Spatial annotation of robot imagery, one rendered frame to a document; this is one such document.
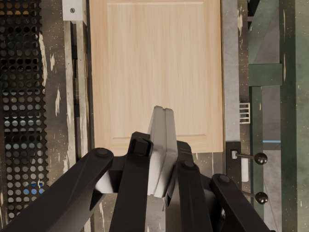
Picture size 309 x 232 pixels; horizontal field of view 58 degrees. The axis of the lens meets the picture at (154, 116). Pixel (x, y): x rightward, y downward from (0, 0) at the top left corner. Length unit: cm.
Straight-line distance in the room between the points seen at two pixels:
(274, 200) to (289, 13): 335
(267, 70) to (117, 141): 59
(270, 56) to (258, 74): 169
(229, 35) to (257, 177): 53
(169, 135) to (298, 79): 91
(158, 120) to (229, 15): 85
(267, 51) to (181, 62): 180
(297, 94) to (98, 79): 67
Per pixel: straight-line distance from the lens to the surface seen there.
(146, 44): 96
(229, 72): 97
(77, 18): 95
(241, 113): 99
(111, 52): 96
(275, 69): 112
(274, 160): 449
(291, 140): 109
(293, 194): 112
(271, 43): 265
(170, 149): 15
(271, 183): 429
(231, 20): 101
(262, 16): 133
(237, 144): 97
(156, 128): 17
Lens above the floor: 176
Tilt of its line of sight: 33 degrees down
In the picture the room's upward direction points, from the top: 176 degrees clockwise
